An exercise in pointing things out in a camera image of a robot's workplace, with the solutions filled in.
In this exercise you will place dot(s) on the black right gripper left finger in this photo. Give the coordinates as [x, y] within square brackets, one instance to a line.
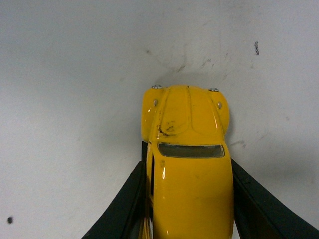
[124, 218]

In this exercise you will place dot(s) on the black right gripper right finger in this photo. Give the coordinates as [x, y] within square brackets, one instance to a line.
[260, 215]

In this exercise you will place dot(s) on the yellow beetle toy car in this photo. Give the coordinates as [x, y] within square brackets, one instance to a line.
[189, 179]

